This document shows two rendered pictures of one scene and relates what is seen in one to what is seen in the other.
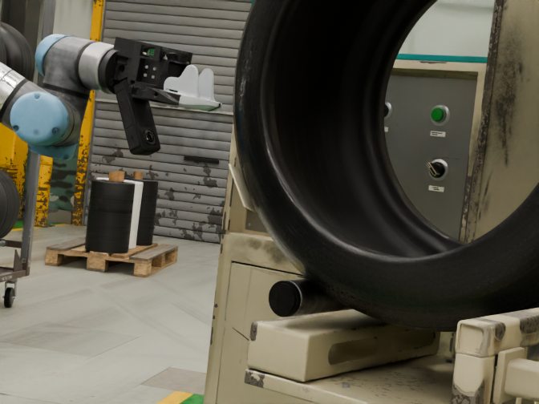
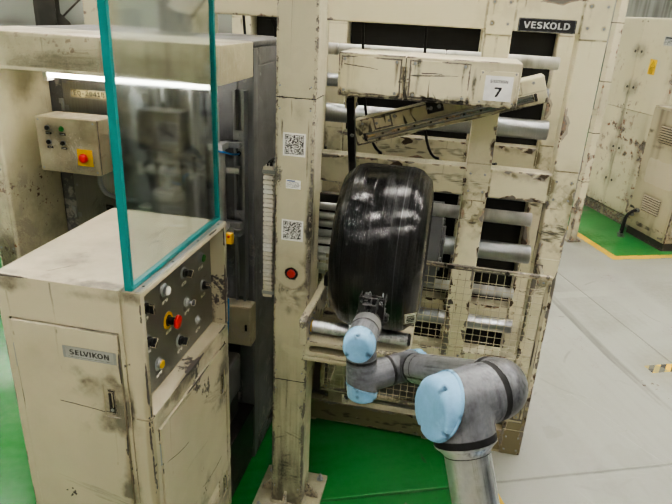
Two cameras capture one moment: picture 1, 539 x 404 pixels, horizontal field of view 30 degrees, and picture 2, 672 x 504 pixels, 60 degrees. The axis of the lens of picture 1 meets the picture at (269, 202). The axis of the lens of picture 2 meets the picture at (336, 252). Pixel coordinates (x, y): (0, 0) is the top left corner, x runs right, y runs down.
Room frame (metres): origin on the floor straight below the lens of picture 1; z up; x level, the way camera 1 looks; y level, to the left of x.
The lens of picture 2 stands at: (2.19, 1.41, 1.91)
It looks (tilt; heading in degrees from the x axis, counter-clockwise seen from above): 22 degrees down; 245
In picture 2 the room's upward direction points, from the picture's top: 3 degrees clockwise
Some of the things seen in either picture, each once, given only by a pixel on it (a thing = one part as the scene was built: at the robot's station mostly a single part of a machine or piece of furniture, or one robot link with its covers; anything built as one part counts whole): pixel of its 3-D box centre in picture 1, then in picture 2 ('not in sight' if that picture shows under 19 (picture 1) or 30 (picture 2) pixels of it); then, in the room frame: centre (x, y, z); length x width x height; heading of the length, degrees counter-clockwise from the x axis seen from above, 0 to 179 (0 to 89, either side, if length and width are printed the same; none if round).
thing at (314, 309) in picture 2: not in sight; (316, 306); (1.42, -0.35, 0.90); 0.40 x 0.03 x 0.10; 54
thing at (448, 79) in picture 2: not in sight; (429, 77); (1.00, -0.41, 1.71); 0.61 x 0.25 x 0.15; 144
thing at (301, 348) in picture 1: (352, 338); (356, 348); (1.36, -0.13, 0.83); 0.36 x 0.09 x 0.06; 144
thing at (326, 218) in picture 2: not in sight; (329, 232); (1.23, -0.68, 1.05); 0.20 x 0.15 x 0.30; 144
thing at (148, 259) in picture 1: (119, 217); not in sight; (8.27, 1.21, 0.38); 1.20 x 0.80 x 0.76; 174
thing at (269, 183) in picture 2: not in sight; (271, 232); (1.58, -0.41, 1.19); 0.05 x 0.04 x 0.48; 54
